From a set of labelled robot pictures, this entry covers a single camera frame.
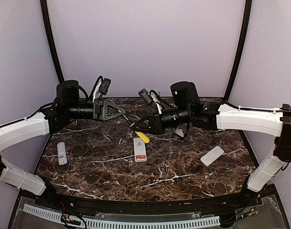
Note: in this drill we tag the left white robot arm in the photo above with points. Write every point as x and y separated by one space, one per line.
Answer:
48 119

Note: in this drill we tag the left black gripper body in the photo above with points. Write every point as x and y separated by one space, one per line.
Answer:
97 113

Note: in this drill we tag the left black frame post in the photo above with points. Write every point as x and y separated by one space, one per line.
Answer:
51 41

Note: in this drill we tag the black frame post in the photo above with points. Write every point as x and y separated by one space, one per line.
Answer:
51 41
240 48

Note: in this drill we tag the right black frame post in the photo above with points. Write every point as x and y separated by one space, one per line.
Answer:
240 48

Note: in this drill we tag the white slotted cable duct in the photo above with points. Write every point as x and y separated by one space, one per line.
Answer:
92 223

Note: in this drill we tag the grey remote control left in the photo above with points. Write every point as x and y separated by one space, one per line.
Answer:
62 155

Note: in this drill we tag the white remote with battery bay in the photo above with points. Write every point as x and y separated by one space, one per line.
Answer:
140 154

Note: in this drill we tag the white remote control right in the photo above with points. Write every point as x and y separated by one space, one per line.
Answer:
212 156

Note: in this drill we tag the black front rail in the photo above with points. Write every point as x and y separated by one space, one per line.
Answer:
221 205

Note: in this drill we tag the yellow handled screwdriver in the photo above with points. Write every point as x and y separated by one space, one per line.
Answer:
137 131

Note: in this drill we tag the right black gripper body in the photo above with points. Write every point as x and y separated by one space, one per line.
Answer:
159 128

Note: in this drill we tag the white battery cover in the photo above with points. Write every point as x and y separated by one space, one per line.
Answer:
180 132

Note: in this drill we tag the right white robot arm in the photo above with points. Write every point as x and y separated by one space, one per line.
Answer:
225 116

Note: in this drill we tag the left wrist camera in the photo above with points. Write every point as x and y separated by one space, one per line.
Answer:
100 88

